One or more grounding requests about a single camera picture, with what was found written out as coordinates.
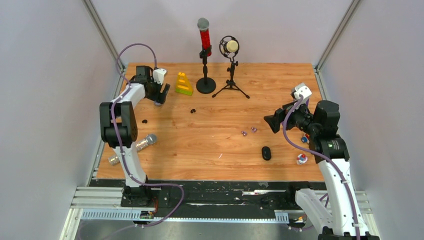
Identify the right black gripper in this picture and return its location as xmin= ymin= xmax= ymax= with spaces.
xmin=263 ymin=97 xmax=318 ymax=136

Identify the lavender earbud charging case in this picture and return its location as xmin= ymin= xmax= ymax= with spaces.
xmin=154 ymin=101 xmax=163 ymax=107

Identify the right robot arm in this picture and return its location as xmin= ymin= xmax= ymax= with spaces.
xmin=263 ymin=100 xmax=379 ymax=240

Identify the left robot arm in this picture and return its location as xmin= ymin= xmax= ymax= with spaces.
xmin=99 ymin=65 xmax=170 ymax=207

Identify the black earbud charging case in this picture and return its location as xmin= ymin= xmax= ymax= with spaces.
xmin=261 ymin=146 xmax=272 ymax=161

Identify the yellow green toy block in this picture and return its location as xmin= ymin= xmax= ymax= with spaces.
xmin=175 ymin=72 xmax=194 ymax=96

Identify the yellow toy vehicle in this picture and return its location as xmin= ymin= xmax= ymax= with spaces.
xmin=301 ymin=133 xmax=310 ymax=144

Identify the black round-base mic stand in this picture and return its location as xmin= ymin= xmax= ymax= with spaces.
xmin=196 ymin=46 xmax=216 ymax=94

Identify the small red white toy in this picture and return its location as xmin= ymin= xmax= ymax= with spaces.
xmin=296 ymin=153 xmax=308 ymax=165

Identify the silver glitter microphone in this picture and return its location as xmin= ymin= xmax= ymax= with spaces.
xmin=108 ymin=133 xmax=158 ymax=166

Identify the black tripod mic stand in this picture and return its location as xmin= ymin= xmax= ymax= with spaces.
xmin=211 ymin=57 xmax=251 ymax=99

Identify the red microphone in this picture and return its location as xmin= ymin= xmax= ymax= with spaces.
xmin=197 ymin=17 xmax=212 ymax=57

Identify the cream condenser microphone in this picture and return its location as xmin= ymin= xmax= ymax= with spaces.
xmin=218 ymin=35 xmax=240 ymax=62

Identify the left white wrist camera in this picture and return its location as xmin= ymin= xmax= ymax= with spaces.
xmin=152 ymin=68 xmax=168 ymax=85

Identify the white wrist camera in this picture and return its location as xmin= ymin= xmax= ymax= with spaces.
xmin=291 ymin=82 xmax=312 ymax=100
xmin=152 ymin=68 xmax=168 ymax=85

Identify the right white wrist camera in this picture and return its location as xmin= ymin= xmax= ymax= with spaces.
xmin=291 ymin=82 xmax=312 ymax=100

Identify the white cable duct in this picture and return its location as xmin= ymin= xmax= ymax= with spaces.
xmin=80 ymin=209 xmax=290 ymax=224

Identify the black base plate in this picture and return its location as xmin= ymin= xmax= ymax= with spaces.
xmin=88 ymin=178 xmax=332 ymax=221

